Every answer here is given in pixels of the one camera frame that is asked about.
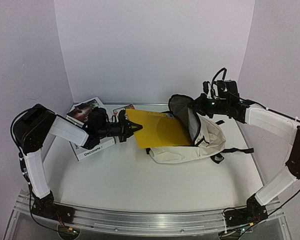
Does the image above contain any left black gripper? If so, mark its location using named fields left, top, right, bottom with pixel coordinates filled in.
left=96, top=114, right=143, bottom=142

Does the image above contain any black Three Days book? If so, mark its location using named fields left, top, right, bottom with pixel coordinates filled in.
left=66, top=103, right=97, bottom=124

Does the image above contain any orange comic book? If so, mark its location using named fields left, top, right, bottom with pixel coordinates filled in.
left=113, top=103, right=135, bottom=119

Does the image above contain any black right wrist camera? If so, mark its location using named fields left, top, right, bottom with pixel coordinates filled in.
left=202, top=67, right=240, bottom=103

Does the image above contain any white palm leaf book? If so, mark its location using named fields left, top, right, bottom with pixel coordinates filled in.
left=70, top=97, right=105, bottom=111

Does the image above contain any beige canvas backpack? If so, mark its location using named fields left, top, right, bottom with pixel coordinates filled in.
left=146, top=94, right=254, bottom=164

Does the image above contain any aluminium table edge rail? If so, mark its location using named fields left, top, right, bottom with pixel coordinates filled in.
left=73, top=101, right=232, bottom=108

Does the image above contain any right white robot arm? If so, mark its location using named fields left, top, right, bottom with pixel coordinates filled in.
left=190, top=93, right=300, bottom=209

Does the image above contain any white Decorate furniture book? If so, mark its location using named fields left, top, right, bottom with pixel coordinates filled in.
left=70, top=137, right=116, bottom=161

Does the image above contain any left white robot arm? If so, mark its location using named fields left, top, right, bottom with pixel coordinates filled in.
left=10, top=104, right=143, bottom=218

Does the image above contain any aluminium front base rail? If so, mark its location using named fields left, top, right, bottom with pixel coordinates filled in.
left=3, top=192, right=291, bottom=240

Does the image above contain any yellow plastic folder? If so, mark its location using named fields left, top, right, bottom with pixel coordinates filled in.
left=126, top=109, right=192, bottom=149

